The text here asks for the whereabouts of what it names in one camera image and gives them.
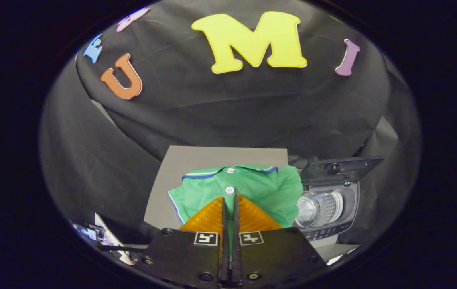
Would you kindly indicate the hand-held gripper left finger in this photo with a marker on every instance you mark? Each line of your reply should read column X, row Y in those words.
column 225, row 261

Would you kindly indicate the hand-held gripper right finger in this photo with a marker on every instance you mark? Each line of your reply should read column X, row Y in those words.
column 236, row 261

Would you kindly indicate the green polo shirt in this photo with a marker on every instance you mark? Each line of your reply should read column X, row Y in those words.
column 260, row 188

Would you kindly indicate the dark grey washing machine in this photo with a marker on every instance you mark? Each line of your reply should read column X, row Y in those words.
column 332, row 228

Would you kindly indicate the grey cabinet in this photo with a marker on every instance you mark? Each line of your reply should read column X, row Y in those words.
column 196, row 160

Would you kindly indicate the black backdrop cloth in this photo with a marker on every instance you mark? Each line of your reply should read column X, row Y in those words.
column 232, row 112

